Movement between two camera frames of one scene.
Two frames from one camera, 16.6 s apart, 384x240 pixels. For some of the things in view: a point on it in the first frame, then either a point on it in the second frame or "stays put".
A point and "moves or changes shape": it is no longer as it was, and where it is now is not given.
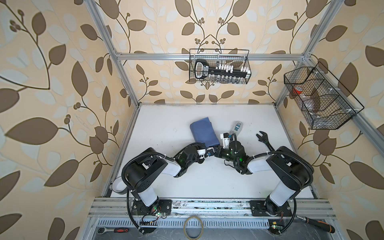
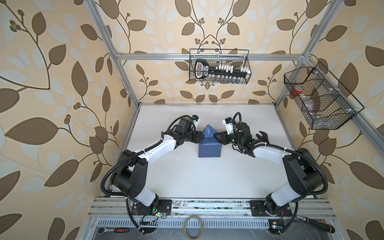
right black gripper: (218, 151) -> (220, 137)
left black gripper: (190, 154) -> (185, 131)
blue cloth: (203, 132) moves or changes shape
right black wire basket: (325, 103) stays put
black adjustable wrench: (264, 139) stays put
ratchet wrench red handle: (102, 230) stays put
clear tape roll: (193, 227) stays put
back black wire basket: (228, 66) stays put
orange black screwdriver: (319, 224) stays put
